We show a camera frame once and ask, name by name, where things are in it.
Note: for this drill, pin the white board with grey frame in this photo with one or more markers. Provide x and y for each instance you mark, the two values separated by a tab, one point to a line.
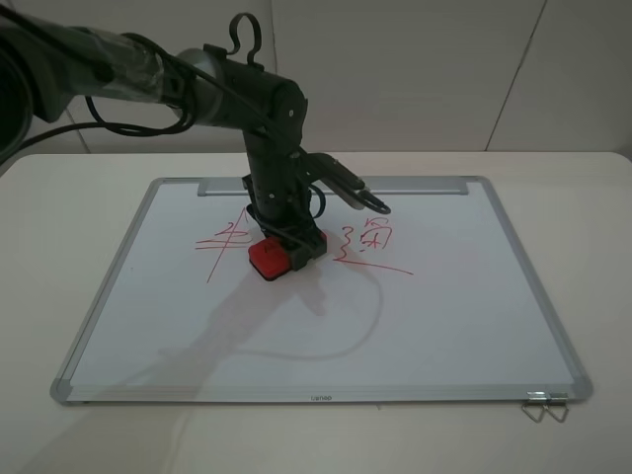
436	301

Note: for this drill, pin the right metal binder clip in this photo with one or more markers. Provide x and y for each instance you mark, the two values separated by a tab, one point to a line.
556	406

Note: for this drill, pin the left metal binder clip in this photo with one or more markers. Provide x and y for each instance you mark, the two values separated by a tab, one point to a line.
535	405

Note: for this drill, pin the metal binder clip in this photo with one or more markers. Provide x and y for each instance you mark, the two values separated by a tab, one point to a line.
556	406
535	405

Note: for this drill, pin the red whiteboard eraser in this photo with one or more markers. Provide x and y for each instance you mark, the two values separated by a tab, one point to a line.
271	257

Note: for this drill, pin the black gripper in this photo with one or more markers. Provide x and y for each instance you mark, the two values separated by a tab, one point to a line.
279	205

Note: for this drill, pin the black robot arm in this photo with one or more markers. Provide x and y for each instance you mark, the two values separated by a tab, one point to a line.
44	66

